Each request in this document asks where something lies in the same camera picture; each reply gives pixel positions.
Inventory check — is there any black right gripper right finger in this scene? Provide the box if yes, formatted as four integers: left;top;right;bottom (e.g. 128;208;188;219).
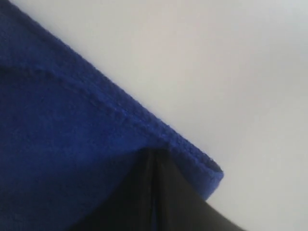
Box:
153;150;243;231

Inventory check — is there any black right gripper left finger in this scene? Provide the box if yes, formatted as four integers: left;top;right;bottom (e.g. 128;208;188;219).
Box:
69;149;154;231

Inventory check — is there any blue microfibre towel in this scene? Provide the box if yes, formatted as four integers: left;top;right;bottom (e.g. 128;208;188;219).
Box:
0;0;223;231

